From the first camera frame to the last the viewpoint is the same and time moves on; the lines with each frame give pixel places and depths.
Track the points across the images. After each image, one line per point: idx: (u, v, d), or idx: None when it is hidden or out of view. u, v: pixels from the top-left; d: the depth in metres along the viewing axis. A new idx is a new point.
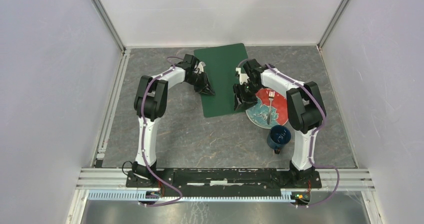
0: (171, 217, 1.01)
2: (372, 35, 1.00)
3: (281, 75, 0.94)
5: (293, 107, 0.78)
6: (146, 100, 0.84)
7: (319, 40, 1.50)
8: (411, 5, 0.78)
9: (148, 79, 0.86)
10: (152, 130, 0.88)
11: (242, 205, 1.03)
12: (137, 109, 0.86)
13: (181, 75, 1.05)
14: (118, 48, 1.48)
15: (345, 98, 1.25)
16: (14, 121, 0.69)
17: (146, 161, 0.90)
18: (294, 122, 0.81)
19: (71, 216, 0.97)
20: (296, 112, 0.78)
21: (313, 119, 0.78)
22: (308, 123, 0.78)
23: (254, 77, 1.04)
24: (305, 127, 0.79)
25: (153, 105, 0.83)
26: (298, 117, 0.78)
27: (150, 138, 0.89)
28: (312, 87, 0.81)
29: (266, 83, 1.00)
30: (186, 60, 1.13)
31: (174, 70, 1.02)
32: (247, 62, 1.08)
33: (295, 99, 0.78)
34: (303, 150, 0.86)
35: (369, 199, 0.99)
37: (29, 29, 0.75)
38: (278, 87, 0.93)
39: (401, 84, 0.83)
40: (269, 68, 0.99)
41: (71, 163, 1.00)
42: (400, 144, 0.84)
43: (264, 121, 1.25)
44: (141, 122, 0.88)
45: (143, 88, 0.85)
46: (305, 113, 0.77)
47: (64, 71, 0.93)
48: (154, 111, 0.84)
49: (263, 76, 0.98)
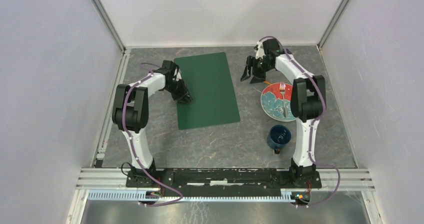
0: (171, 217, 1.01)
2: (372, 35, 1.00)
3: (295, 62, 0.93)
5: (296, 95, 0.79)
6: (126, 111, 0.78)
7: (319, 41, 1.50)
8: (411, 5, 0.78)
9: (125, 87, 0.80)
10: (139, 140, 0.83)
11: (242, 205, 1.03)
12: (117, 123, 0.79)
13: (160, 80, 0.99)
14: (118, 48, 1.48)
15: (345, 98, 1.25)
16: (15, 122, 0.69)
17: (141, 165, 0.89)
18: (294, 109, 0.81)
19: (71, 216, 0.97)
20: (297, 100, 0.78)
21: (311, 109, 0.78)
22: (306, 112, 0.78)
23: (270, 59, 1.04)
24: (303, 116, 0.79)
25: (134, 116, 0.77)
26: (297, 105, 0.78)
27: (140, 147, 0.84)
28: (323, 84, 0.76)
29: (279, 68, 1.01)
30: (165, 66, 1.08)
31: (152, 76, 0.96)
32: (267, 41, 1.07)
33: (300, 87, 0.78)
34: (302, 142, 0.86)
35: (369, 199, 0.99)
37: (29, 30, 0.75)
38: (289, 72, 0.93)
39: (401, 84, 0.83)
40: (286, 53, 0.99)
41: (71, 162, 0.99)
42: (400, 144, 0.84)
43: (281, 114, 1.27)
44: (126, 135, 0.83)
45: (122, 99, 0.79)
46: (305, 102, 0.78)
47: (64, 71, 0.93)
48: (135, 123, 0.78)
49: (277, 60, 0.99)
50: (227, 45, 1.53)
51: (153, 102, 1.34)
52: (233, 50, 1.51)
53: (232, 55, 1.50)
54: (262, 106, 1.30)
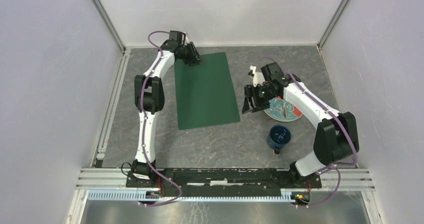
0: (171, 217, 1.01)
2: (372, 35, 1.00)
3: (310, 95, 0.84)
5: (325, 141, 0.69)
6: (145, 97, 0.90)
7: (319, 41, 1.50)
8: (411, 5, 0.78)
9: (142, 77, 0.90)
10: (152, 123, 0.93)
11: (242, 205, 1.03)
12: (137, 105, 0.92)
13: (170, 58, 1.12)
14: (118, 48, 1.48)
15: (345, 98, 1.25)
16: (14, 121, 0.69)
17: (146, 157, 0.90)
18: (322, 154, 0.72)
19: (71, 216, 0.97)
20: (326, 147, 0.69)
21: (343, 155, 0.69)
22: (337, 158, 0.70)
23: (275, 89, 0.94)
24: (332, 161, 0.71)
25: (152, 100, 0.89)
26: (328, 152, 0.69)
27: (150, 132, 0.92)
28: (347, 118, 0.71)
29: (289, 98, 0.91)
30: (172, 37, 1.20)
31: (163, 58, 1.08)
32: (267, 67, 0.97)
33: (329, 133, 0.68)
34: (315, 168, 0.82)
35: (369, 199, 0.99)
37: (29, 29, 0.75)
38: (303, 106, 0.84)
39: (401, 84, 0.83)
40: (295, 82, 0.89)
41: (71, 162, 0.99)
42: (400, 144, 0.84)
43: (281, 114, 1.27)
44: (141, 116, 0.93)
45: (140, 87, 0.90)
46: (336, 148, 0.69)
47: (64, 70, 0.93)
48: (154, 105, 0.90)
49: (287, 92, 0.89)
50: (226, 45, 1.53)
51: None
52: (233, 50, 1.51)
53: (232, 55, 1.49)
54: None
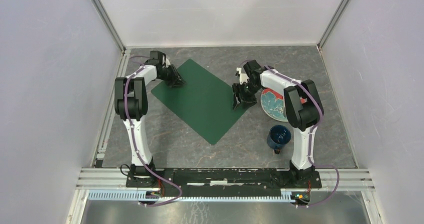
0: (171, 217, 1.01)
2: (371, 35, 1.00)
3: (280, 74, 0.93)
5: (290, 104, 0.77)
6: (128, 102, 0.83)
7: (319, 41, 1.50)
8: (411, 5, 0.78)
9: (123, 80, 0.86)
10: (140, 129, 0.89)
11: (242, 205, 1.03)
12: (119, 113, 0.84)
13: (153, 71, 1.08)
14: (118, 48, 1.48)
15: (345, 98, 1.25)
16: (14, 122, 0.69)
17: (142, 160, 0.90)
18: (291, 119, 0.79)
19: (71, 216, 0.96)
20: (292, 109, 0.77)
21: (310, 116, 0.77)
22: (306, 120, 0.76)
23: (254, 78, 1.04)
24: (303, 125, 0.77)
25: (136, 104, 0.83)
26: (295, 115, 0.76)
27: (141, 137, 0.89)
28: (308, 84, 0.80)
29: (266, 84, 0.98)
30: (153, 57, 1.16)
31: (144, 68, 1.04)
32: (247, 63, 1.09)
33: (293, 95, 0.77)
34: (301, 147, 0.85)
35: (369, 199, 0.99)
37: (29, 29, 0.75)
38: (277, 87, 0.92)
39: (401, 84, 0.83)
40: (269, 69, 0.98)
41: (71, 162, 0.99)
42: (400, 144, 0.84)
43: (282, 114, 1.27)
44: (127, 124, 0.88)
45: (121, 92, 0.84)
46: (302, 111, 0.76)
47: (64, 70, 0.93)
48: (137, 109, 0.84)
49: (262, 77, 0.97)
50: (227, 45, 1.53)
51: (153, 102, 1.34)
52: (233, 50, 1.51)
53: (232, 55, 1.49)
54: (262, 106, 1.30)
